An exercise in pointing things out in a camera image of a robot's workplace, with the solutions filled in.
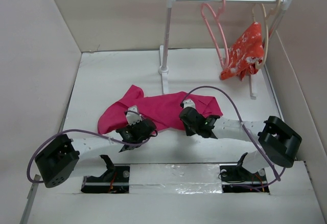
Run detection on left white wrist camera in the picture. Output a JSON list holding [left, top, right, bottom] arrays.
[[125, 106, 143, 126]]

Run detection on magenta pink trousers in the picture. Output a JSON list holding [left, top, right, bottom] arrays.
[[97, 84, 223, 135]]

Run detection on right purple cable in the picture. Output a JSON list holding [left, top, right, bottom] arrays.
[[180, 85, 287, 193]]

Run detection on metal side rail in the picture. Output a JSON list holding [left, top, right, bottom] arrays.
[[20, 183, 38, 224]]

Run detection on beige wooden hanger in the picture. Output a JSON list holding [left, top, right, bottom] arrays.
[[255, 0, 282, 70]]

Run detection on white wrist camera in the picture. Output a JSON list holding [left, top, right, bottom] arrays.
[[125, 106, 143, 126], [181, 99, 196, 109]]

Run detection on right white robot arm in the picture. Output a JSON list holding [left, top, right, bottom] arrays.
[[179, 107, 302, 180]]

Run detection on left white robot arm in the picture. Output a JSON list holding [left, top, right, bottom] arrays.
[[33, 118, 158, 188]]

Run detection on orange floral garment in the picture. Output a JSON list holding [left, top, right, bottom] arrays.
[[220, 21, 264, 80]]

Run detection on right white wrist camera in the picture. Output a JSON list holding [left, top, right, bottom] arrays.
[[181, 99, 196, 109]]

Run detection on pink plastic hanger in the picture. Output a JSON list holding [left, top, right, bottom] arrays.
[[200, 0, 232, 66]]

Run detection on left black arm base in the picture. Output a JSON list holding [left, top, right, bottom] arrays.
[[81, 155, 130, 194]]

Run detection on white clothes rack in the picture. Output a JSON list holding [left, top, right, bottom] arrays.
[[158, 0, 293, 94]]

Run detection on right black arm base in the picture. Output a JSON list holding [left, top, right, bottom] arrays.
[[218, 153, 269, 193]]

